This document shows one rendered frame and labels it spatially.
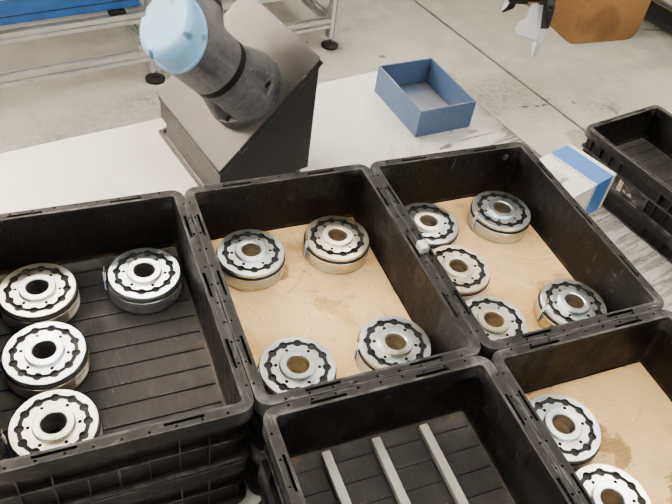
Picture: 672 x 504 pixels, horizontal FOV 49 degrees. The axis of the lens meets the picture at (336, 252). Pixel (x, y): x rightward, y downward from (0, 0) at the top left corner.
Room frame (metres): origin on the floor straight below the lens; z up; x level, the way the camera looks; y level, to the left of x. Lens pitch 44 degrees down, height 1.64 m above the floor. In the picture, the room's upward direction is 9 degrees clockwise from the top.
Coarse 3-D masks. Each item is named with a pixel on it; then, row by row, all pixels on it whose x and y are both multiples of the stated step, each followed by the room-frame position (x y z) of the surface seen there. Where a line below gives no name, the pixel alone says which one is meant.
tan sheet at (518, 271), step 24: (456, 216) 0.98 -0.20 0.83; (456, 240) 0.92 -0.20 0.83; (480, 240) 0.93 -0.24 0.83; (528, 240) 0.95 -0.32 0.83; (504, 264) 0.88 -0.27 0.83; (528, 264) 0.89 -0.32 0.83; (552, 264) 0.90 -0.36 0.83; (504, 288) 0.83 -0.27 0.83; (528, 288) 0.83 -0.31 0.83; (528, 312) 0.78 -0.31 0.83
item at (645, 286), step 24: (504, 144) 1.07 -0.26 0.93; (384, 168) 0.96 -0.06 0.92; (408, 216) 0.84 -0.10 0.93; (600, 240) 0.86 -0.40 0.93; (432, 264) 0.75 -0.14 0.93; (624, 264) 0.81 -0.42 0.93; (456, 288) 0.71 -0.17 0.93; (648, 288) 0.77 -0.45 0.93; (624, 312) 0.72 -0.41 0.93; (648, 312) 0.72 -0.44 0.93; (480, 336) 0.63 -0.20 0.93; (528, 336) 0.65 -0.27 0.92; (552, 336) 0.65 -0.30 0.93
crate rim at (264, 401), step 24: (336, 168) 0.93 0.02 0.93; (360, 168) 0.94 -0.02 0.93; (192, 192) 0.82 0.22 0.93; (216, 192) 0.83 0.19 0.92; (384, 192) 0.89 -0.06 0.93; (192, 216) 0.76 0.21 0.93; (408, 240) 0.79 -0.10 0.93; (216, 264) 0.68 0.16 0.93; (216, 288) 0.64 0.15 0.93; (456, 312) 0.66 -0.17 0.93; (240, 336) 0.57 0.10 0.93; (336, 384) 0.52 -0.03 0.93; (264, 408) 0.47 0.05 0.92
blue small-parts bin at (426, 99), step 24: (384, 72) 1.53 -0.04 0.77; (408, 72) 1.60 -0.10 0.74; (432, 72) 1.62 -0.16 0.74; (384, 96) 1.52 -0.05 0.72; (408, 96) 1.44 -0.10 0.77; (432, 96) 1.57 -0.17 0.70; (456, 96) 1.53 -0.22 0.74; (408, 120) 1.42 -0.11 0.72; (432, 120) 1.41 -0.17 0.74; (456, 120) 1.45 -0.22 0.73
